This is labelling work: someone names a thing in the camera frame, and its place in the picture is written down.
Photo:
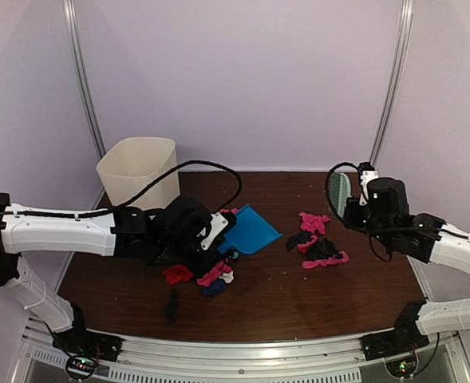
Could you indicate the pink scrap front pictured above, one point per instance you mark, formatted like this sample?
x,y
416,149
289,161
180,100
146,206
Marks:
x,y
334,260

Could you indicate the left aluminium frame post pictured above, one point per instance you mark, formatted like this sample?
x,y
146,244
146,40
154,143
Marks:
x,y
71,22

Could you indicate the front aluminium rail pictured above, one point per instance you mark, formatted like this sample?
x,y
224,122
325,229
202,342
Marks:
x,y
337,359

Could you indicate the beige plastic waste bin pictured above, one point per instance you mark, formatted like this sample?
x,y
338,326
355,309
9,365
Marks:
x,y
133,163

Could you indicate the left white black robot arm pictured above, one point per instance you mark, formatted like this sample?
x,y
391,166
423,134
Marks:
x,y
184,232

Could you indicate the black scrap front left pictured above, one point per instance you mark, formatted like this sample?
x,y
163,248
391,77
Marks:
x,y
171,307

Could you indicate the pink scrap centre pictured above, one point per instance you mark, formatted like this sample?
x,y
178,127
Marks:
x,y
221,270

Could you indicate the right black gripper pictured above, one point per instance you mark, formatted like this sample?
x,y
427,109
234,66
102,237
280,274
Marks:
x,y
351,218

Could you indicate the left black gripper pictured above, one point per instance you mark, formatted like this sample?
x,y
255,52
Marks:
x,y
213,256

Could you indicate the black scrap beside dustpan handle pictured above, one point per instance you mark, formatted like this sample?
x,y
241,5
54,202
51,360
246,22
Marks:
x,y
311,246

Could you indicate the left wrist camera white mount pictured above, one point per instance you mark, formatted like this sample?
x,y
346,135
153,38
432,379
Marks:
x,y
220,223

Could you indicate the mint green hand brush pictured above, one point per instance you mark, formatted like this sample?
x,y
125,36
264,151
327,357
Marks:
x,y
338,190

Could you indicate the red paper scrap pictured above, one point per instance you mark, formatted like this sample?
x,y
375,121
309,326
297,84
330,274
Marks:
x,y
177,274

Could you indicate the navy scrap front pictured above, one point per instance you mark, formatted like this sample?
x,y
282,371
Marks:
x,y
217,287

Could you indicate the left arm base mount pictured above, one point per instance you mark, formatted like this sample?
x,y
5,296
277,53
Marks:
x,y
85,351

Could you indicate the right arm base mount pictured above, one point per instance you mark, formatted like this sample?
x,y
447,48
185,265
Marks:
x,y
397,349

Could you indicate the large pink scrap on dustpan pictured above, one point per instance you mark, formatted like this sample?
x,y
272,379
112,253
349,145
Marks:
x,y
314,223

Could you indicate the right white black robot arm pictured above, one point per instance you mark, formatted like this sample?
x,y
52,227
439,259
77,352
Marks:
x,y
382,214

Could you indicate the right aluminium frame post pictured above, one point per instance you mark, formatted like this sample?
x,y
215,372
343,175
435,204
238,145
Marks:
x,y
404,32

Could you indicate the aluminium frame post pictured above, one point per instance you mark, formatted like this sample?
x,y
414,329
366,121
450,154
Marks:
x,y
404,32
71,22

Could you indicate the blue plastic dustpan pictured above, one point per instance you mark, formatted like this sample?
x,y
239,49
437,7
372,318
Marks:
x,y
250,234

